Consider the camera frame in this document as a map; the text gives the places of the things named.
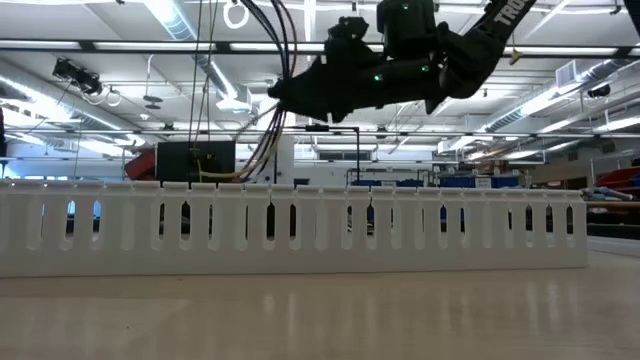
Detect white slotted cable duct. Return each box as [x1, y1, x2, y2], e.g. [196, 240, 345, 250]
[0, 179, 590, 278]

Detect grey rolled mat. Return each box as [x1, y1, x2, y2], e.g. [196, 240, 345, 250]
[582, 185, 637, 202]

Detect silver ceiling duct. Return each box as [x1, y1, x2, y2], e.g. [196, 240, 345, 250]
[482, 58, 640, 135]
[143, 0, 239, 101]
[0, 58, 147, 134]

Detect black hanging cable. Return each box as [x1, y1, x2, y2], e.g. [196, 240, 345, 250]
[187, 0, 221, 151]

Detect white hanging ring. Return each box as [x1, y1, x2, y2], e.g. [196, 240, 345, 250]
[222, 0, 250, 31]

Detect black display panel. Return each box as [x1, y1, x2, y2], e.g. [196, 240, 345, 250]
[155, 141, 236, 184]

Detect wooden workbench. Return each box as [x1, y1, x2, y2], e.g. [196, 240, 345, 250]
[585, 199, 640, 211]

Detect white cable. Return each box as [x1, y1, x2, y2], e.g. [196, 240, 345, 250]
[239, 107, 287, 181]

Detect ceiling light strip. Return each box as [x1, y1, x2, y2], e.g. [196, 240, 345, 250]
[592, 115, 640, 134]
[0, 39, 81, 51]
[93, 41, 217, 52]
[229, 42, 327, 53]
[502, 46, 620, 56]

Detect yellow hanging hook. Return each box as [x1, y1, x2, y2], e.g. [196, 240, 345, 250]
[508, 32, 524, 66]

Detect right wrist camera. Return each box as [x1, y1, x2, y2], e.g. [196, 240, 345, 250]
[327, 15, 371, 42]

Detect red storage bins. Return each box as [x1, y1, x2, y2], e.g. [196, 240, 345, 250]
[123, 149, 157, 182]

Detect black metal rack frame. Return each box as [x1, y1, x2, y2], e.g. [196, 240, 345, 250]
[287, 124, 362, 187]

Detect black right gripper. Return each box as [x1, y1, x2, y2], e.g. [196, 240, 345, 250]
[267, 37, 389, 124]

